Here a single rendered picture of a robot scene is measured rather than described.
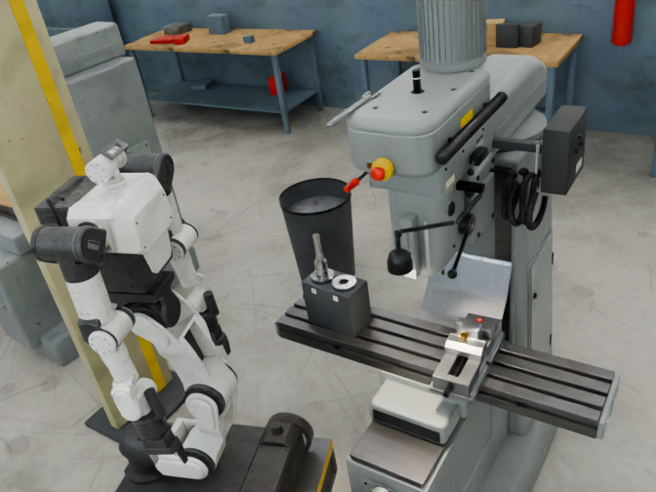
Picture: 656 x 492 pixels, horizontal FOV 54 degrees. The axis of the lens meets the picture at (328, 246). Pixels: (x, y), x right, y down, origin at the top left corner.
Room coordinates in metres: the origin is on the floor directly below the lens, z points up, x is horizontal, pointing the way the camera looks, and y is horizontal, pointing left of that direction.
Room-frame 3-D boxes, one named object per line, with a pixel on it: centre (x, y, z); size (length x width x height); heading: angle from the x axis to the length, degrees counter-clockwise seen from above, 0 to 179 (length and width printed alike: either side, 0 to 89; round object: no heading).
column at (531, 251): (2.20, -0.69, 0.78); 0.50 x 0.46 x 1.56; 143
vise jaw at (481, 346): (1.58, -0.39, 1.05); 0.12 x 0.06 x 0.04; 56
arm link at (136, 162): (1.87, 0.52, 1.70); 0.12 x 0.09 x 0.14; 72
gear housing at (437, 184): (1.74, -0.34, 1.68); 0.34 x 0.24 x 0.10; 143
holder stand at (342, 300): (1.93, 0.00, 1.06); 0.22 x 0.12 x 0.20; 48
